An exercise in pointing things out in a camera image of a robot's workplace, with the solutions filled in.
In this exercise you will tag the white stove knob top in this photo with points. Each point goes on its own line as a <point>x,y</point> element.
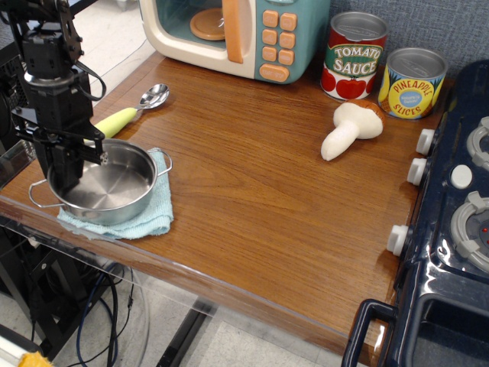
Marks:
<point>425,141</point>

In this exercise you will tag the black table leg frame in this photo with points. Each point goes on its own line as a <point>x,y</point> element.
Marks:
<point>186,333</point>

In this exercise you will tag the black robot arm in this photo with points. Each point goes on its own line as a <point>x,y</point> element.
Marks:
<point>47,41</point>

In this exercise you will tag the spoon with yellow-green handle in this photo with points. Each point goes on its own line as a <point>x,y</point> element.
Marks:
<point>151,99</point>

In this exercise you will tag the pineapple slices can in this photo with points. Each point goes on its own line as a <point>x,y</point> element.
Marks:
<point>411,83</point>

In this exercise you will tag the white stove knob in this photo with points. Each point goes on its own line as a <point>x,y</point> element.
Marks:
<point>416,171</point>
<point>397,238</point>
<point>425,141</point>

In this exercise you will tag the silver metal pot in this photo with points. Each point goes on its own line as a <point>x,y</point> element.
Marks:
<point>115,191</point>

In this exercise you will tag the toy microwave teal cream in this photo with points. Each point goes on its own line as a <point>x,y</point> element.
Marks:
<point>271,41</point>

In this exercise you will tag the tomato sauce can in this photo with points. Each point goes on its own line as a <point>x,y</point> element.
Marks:
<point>354,49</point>

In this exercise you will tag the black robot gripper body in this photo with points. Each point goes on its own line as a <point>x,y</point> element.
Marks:
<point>60,113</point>

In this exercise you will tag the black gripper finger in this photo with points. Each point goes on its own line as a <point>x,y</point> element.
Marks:
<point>64,170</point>
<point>44,156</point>

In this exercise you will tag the black computer tower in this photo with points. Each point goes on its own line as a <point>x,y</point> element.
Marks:
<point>12,94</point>

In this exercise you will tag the dark blue toy stove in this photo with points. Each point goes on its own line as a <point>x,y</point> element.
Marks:
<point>440,313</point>

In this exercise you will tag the white stove knob bottom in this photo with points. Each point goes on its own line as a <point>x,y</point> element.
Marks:
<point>397,238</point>

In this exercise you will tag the light blue cloth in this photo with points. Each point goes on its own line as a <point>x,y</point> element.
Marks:
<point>154,220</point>

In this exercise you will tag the white stove knob middle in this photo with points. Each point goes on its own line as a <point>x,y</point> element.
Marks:
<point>416,171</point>

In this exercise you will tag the plush toy mushroom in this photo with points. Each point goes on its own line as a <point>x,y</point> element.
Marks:
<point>354,119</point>

